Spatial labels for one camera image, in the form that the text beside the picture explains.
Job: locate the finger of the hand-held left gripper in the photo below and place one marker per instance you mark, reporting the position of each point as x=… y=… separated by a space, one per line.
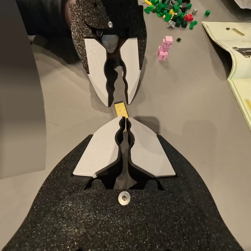
x=132 y=68
x=96 y=68

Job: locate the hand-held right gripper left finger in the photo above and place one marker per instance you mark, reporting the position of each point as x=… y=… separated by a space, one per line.
x=98 y=151

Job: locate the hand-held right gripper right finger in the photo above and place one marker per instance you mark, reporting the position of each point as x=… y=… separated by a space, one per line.
x=149 y=155

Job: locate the yellow toy brick plate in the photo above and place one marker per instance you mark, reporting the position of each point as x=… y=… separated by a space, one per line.
x=120 y=109

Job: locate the grey desk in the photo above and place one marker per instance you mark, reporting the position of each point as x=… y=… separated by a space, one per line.
x=186 y=98

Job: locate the pink toy pig figure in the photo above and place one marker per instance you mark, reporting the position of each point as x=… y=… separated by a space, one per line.
x=164 y=48

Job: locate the pile of toy bricks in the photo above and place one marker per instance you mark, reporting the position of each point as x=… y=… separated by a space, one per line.
x=172 y=11

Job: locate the green angled toy brick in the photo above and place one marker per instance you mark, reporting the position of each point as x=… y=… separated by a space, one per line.
x=193 y=24

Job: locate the building instruction booklet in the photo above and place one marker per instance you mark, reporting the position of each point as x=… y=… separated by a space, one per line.
x=239 y=62

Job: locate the white paper sheet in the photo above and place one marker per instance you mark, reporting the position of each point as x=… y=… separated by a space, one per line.
x=246 y=3

